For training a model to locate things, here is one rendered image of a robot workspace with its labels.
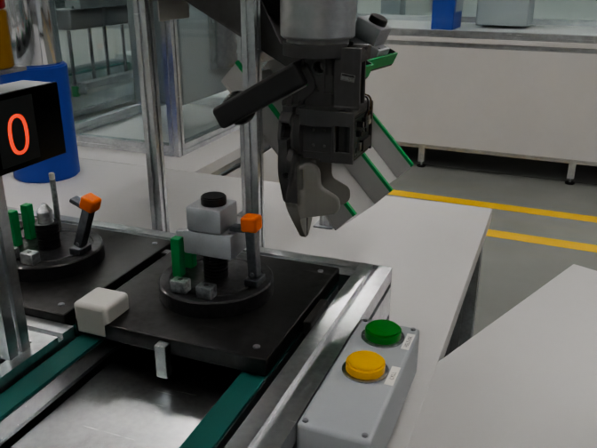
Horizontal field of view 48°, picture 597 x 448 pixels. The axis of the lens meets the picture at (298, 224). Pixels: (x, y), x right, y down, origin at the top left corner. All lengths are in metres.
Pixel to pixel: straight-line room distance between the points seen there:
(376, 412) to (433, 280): 0.51
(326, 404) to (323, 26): 0.36
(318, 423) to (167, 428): 0.16
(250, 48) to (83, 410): 0.51
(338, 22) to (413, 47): 4.05
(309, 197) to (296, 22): 0.18
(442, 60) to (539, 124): 0.76
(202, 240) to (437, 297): 0.43
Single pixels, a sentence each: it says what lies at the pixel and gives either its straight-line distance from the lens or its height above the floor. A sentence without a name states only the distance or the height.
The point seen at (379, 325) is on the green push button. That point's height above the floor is 0.97.
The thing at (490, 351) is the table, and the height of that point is 0.86.
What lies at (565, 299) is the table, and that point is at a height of 0.86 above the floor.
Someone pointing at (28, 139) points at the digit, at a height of 1.19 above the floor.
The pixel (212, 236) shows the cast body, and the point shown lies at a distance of 0.78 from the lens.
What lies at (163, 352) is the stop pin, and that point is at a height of 0.96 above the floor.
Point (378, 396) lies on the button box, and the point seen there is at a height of 0.96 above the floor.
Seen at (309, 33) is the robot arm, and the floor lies 1.29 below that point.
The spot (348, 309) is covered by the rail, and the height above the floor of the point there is 0.95.
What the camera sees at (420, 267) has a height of 0.86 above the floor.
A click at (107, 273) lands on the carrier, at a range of 0.91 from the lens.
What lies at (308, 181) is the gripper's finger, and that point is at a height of 1.13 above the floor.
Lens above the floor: 1.35
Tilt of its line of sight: 21 degrees down
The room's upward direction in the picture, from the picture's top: straight up
